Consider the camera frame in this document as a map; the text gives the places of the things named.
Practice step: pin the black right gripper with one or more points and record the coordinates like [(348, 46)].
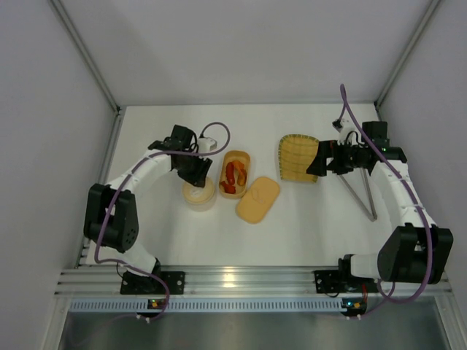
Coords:
[(329, 159)]

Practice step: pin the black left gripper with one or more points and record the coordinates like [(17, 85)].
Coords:
[(195, 169)]

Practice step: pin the round tan bowl lid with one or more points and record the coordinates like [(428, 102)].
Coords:
[(198, 195)]

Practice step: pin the red sausage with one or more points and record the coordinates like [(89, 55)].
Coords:
[(229, 173)]

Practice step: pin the red chicken wing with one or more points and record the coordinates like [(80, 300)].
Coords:
[(228, 188)]

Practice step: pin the orange fried dumpling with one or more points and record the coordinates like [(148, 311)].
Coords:
[(239, 166)]

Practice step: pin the brown roasted potato piece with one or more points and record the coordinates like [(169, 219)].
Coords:
[(242, 178)]

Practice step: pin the tan oblong box lid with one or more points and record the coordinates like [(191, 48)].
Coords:
[(258, 200)]

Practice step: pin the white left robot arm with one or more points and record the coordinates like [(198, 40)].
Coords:
[(111, 217)]

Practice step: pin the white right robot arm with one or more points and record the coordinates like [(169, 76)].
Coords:
[(417, 249)]

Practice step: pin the tan oblong lunch box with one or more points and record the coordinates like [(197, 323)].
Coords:
[(230, 156)]

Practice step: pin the woven bamboo tray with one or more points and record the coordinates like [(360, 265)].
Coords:
[(296, 152)]

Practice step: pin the round steel bowl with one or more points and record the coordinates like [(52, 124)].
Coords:
[(200, 206)]

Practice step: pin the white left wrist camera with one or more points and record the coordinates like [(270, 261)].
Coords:
[(206, 145)]

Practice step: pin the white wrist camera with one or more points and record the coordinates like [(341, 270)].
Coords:
[(345, 127), (206, 145)]

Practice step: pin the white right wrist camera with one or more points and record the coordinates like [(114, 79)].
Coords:
[(345, 127)]

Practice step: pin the right aluminium frame post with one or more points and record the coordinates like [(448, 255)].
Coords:
[(409, 47)]

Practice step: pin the aluminium frame post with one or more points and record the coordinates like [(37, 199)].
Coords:
[(409, 47), (70, 28)]

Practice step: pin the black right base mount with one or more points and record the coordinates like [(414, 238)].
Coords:
[(333, 282)]

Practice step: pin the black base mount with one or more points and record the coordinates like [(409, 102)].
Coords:
[(133, 284), (333, 282)]

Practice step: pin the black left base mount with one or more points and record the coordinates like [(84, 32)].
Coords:
[(133, 284)]

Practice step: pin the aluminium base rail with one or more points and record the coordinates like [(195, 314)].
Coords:
[(200, 281)]

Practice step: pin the left aluminium frame post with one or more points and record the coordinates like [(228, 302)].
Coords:
[(70, 28)]

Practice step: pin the slotted grey cable duct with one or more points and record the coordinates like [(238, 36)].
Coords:
[(218, 305)]

